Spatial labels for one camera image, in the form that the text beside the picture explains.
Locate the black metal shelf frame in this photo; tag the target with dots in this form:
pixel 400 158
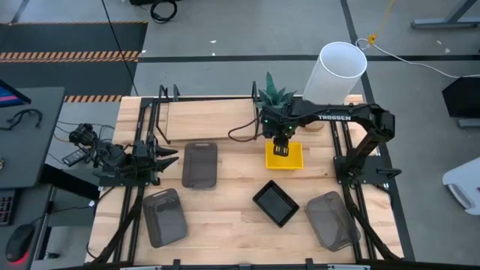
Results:
pixel 255 92

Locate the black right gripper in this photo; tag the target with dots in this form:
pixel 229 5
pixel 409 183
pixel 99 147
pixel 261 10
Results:
pixel 277 122

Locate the grey table leg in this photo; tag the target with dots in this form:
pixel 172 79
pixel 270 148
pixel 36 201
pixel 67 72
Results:
pixel 446 23

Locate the black flat device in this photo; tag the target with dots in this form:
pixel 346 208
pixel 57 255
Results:
pixel 74 157

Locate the black keyboard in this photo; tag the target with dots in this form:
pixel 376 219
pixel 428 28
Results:
pixel 6 208

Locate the grey desk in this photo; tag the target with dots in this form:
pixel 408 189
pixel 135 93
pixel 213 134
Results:
pixel 30 150

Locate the black hazard-striped floor mat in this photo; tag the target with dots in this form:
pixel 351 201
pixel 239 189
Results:
pixel 75 37

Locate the black plastic basket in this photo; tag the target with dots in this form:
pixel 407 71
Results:
pixel 275 203

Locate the black box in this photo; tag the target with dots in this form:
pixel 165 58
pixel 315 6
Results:
pixel 463 97

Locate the grey translucent plastic bin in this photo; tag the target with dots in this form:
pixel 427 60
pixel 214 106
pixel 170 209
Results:
pixel 332 221
pixel 164 217
pixel 200 165

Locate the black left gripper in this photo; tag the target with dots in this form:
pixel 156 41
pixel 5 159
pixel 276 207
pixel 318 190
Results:
pixel 142 159

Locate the white chair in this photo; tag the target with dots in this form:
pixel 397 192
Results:
pixel 465 183

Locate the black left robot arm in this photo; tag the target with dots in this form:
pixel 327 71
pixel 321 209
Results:
pixel 108 153

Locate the black computer mouse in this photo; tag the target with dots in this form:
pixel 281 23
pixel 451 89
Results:
pixel 18 243

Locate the computer monitor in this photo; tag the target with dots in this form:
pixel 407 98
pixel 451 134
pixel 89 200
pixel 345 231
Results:
pixel 11 96

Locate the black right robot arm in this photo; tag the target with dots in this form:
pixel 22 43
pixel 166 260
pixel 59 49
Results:
pixel 337 112

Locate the yellow plastic basket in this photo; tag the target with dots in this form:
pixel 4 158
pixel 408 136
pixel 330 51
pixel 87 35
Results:
pixel 294 159

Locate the black aluminium rig frame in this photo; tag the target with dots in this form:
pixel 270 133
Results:
pixel 262 267

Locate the green snake plant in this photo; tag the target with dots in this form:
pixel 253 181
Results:
pixel 272 93

